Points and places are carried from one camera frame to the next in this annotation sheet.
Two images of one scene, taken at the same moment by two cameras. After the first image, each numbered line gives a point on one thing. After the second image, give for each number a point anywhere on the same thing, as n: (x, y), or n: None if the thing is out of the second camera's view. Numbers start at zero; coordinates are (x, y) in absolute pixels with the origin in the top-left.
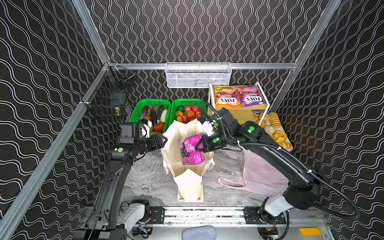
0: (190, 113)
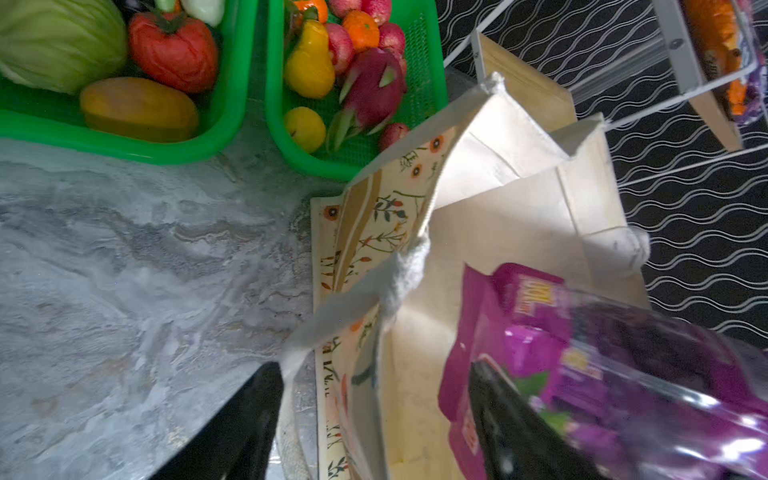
0: (362, 30)
